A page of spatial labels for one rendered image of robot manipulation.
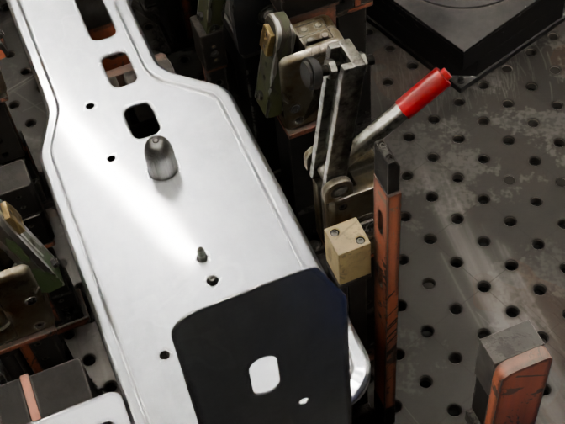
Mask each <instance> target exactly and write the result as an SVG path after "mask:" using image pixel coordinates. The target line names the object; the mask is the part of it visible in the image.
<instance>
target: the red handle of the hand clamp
mask: <svg viewBox="0 0 565 424"><path fill-rule="evenodd" d="M451 78H452V76H451V74H450V73H449V72H448V70H447V69H446V68H445V67H444V68H442V69H441V70H440V69H439V68H438V67H436V68H435V69H433V70H432V71H431V72H430V73H428V74H427V75H426V76H425V77H423V78H422V79H421V80H420V81H419V82H417V83H416V84H415V85H414V86H413V87H412V88H411V89H410V90H408V91H407V92H406V93H405V94H403V95H402V96H401V97H400V98H398V99H397V100H396V101H395V104H394V105H393V106H392V107H391V108H389V109H388V110H387V111H386V112H384V113H383V114H382V115H381V116H379V117H378V118H377V119H376V120H374V121H373V122H372V123H371V124H370V125H369V126H368V127H367V128H366V129H364V130H363V131H362V132H361V133H360V134H358V135H357V136H356V137H355V138H353V141H352V146H351V154H350V160H349V164H348V167H350V166H351V165H352V164H353V163H354V162H356V161H357V160H358V159H360V158H361V157H362V156H363V155H365V154H366V153H367V152H368V151H370V150H371V149H372V148H373V147H374V142H375V141H377V140H381V139H384V138H385V137H386V136H387V135H389V134H390V133H391V132H392V131H393V130H395V129H396V128H397V127H399V126H400V125H401V124H402V123H403V122H404V121H405V120H406V119H411V118H412V117H413V116H414V115H416V114H417V113H418V112H420V111H421V110H422V109H423V108H424V107H425V106H426V105H427V104H428V103H430V102H431V101H432V100H434V99H435V98H436V97H437V96H439V95H440V94H441V93H442V92H444V91H445V90H446V89H447V88H448V87H450V86H451V83H450V81H449V80H450V79H451ZM317 171H318V174H319V175H320V177H321V179H323V177H324V171H325V162H322V163H320V165H319V167H318V169H317Z"/></svg>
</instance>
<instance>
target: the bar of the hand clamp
mask: <svg viewBox="0 0 565 424"><path fill-rule="evenodd" d="M372 65H375V57H374V55H373V54H369V55H365V53H363V52H361V51H359V52H358V51H357V49H356V47H355V46H354V45H353V43H352V42H351V40H350V39H344V40H339V41H336V42H332V43H329V44H328V45H327V51H326V57H325V60H324V65H320V63H319V61H318V60H316V59H315V58H314V57H313V56H310V57H306V58H303V61H302V62H301V64H300V75H301V78H302V81H303V83H304V86H305V87H307V88H308V89H309V90H315V89H319V88H320V86H321V84H322V87H321V93H320V99H319V111H318V117H317V123H316V129H315V136H314V147H313V153H312V159H311V166H310V172H309V175H310V177H311V178H312V179H316V178H320V175H319V174H318V171H317V169H318V167H319V165H320V163H322V162H325V171H324V177H323V182H322V188H323V187H324V185H325V184H326V183H327V182H328V181H330V180H331V179H332V178H337V177H339V176H346V174H347V169H348V164H349V160H350V154H351V146H352V141H353V136H354V131H355V127H356V118H357V113H358V108H359V103H360V98H361V94H362V85H363V80H364V76H365V72H366V71H367V67H368V66H372ZM320 195H321V197H322V198H323V196H322V189H321V194H320Z"/></svg>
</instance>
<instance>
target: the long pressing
mask: <svg viewBox="0 0 565 424"><path fill-rule="evenodd" d="M6 1H7V4H8V7H9V10H10V13H11V14H12V17H13V21H14V23H15V26H16V29H17V31H18V35H19V37H20V39H21V42H22V45H23V47H24V51H25V53H26V56H27V58H28V61H29V64H30V67H31V69H32V72H33V74H34V78H35V81H36V83H37V85H38V88H39V90H40V94H41V97H42V99H43V101H44V104H45V108H46V113H47V118H46V123H45V131H44V135H43V140H42V144H41V148H40V163H41V166H42V169H43V172H44V174H45V178H46V181H47V183H48V186H49V189H50V192H51V195H52V198H53V200H54V203H55V207H56V209H57V212H58V215H59V217H60V220H61V224H62V226H63V229H64V232H65V234H66V239H67V241H68V243H69V246H70V248H71V253H72V256H73V258H74V260H75V263H76V265H77V270H78V272H79V275H80V278H81V280H82V284H83V287H84V289H85V292H86V295H87V298H88V301H89V304H90V306H91V309H92V312H93V315H94V318H95V321H96V323H97V326H98V329H99V332H100V335H101V338H102V340H103V345H104V347H105V349H106V352H107V354H108V359H109V362H110V364H111V366H112V369H113V371H114V376H115V378H116V381H117V383H118V386H119V390H120V393H121V395H122V398H123V401H124V404H125V407H126V410H127V412H128V415H129V418H130V421H131V424H198V421H197V418H196V416H195V413H194V410H193V406H192V402H191V400H190V397H189V394H188V392H187V387H186V385H185V381H184V378H183V374H182V370H181V367H180V364H179V362H178V359H177V354H176V351H175V348H174V346H173V343H172V338H171V330H172V328H173V326H174V325H175V323H176V322H177V321H178V320H179V319H180V318H181V317H183V316H184V315H186V314H187V313H188V312H190V311H192V310H195V309H197V308H199V307H201V306H204V305H207V304H210V303H212V302H215V301H217V300H219V299H223V298H225V297H228V296H230V295H232V294H236V293H239V292H240V291H243V290H245V289H249V288H251V287H254V286H256V285H258V284H262V283H265V282H266V281H269V280H272V279H274V278H278V277H280V276H283V275H284V274H287V273H291V272H293V271H295V270H298V269H300V268H304V267H307V266H316V267H317V268H319V269H320V270H321V271H322V272H323V273H324V274H325V275H326V273H325V270H324V269H323V267H322V265H321V263H320V261H319V259H318V258H317V256H316V254H315V252H314V249H313V247H312V246H311V244H310V243H309V240H308V238H307V236H306V235H305V233H304V230H303V228H302V226H301V225H300V224H299V222H298V219H297V217H296V215H295V213H294V212H293V209H292V208H291V206H290V204H289V202H288V200H287V198H286V196H285V194H284V192H283V191H282V189H281V187H280V185H279V183H278V181H277V179H276V177H275V175H274V173H273V172H272V169H271V168H270V166H269V164H268V162H267V159H266V158H265V156H264V155H263V153H262V151H261V148H260V147H259V145H258V143H257V141H256V138H255V137H254V135H253V134H252V132H251V129H250V127H249V125H248V124H247V122H246V120H245V118H244V116H243V114H242V113H241V111H240V108H239V106H238V104H237V102H236V101H235V99H234V97H233V96H232V94H231V93H230V92H229V91H228V90H226V89H225V88H223V87H221V86H220V85H217V84H213V83H210V82H205V81H201V80H198V79H194V78H191V77H185V76H182V75H178V74H175V73H172V72H169V71H167V70H165V69H164V68H162V67H161V66H160V65H159V64H158V62H157V60H156V58H155V56H154V54H153V52H152V50H151V48H150V45H149V43H148V41H147V39H146V37H145V35H144V33H143V31H142V28H141V27H140V24H139V22H138V20H137V18H136V17H135V14H134V11H133V9H132V7H131V4H132V1H133V0H102V1H103V5H104V7H105V8H106V10H107V12H108V16H109V17H110V19H111V21H112V24H113V26H114V28H115V31H116V32H115V34H114V35H112V36H110V37H108V38H105V39H102V40H93V39H92V37H91V35H90V34H89V31H88V29H87V26H86V24H85V22H84V19H83V17H82V14H81V12H80V10H79V7H78V6H77V2H76V0H6ZM119 53H123V54H126V55H127V56H128V59H129V62H130V64H131V66H132V68H133V70H134V72H135V75H136V77H137V78H136V80H135V82H133V83H131V84H128V85H125V86H122V87H113V86H112V84H111V82H110V80H109V78H108V74H107V72H106V71H105V68H104V66H103V60H104V59H105V58H107V57H110V56H114V55H117V54H119ZM89 103H93V104H94V107H93V108H92V109H87V108H86V106H87V105H88V104H89ZM142 104H146V105H148V106H150V108H151V110H152V113H153V114H154V116H155V118H156V122H157V124H158V125H159V128H160V129H159V131H158V132H157V133H155V134H154V135H162V136H165V137H166V138H167V139H168V140H169V141H170V142H171V144H172V147H173V149H174V152H175V156H176V159H177V164H178V171H177V173H176V175H175V176H173V177H172V178H170V179H168V180H164V181H158V180H155V179H153V178H152V177H151V176H150V175H149V173H148V168H147V165H146V162H145V156H144V147H145V143H146V141H147V140H148V139H149V138H150V137H151V136H152V135H150V136H147V137H145V138H142V139H138V138H135V137H134V136H133V133H132V131H131V129H130V127H129V124H128V121H127V119H126V118H125V112H126V111H127V110H128V109H132V108H134V107H136V106H139V105H142ZM109 156H115V160H114V161H113V162H109V161H108V157H109ZM199 246H202V247H203V248H204V250H205V253H206V254H207V255H208V256H209V258H208V260H207V261H206V262H198V260H197V256H198V254H197V249H198V247H199ZM210 275H214V276H215V277H217V278H218V279H219V281H218V283H217V284H216V285H214V286H211V285H208V284H207V279H208V278H209V276H210ZM326 276H327V275H326ZM348 334H349V353H350V373H351V405H354V404H355V403H357V402H358V401H359V400H360V399H361V398H362V397H363V395H364V394H365V392H366V391H367V388H368V385H369V383H370V379H371V364H370V358H369V357H368V354H367V351H366V349H365V347H364V346H363V344H362V341H361V339H360V337H359V336H358V334H357V333H356V330H355V328H354V326H353V325H352V323H351V320H350V318H349V316H348ZM164 351H167V352H169V353H170V356H169V358H168V359H165V360H162V359H160V353H161V352H164ZM249 372H250V376H251V383H252V388H253V391H254V392H256V393H262V392H265V391H268V390H270V389H272V388H273V387H275V386H276V385H277V384H278V382H279V374H278V368H277V359H276V358H275V357H265V358H261V359H259V360H257V361H255V362H254V363H253V364H252V365H251V366H250V370H249Z"/></svg>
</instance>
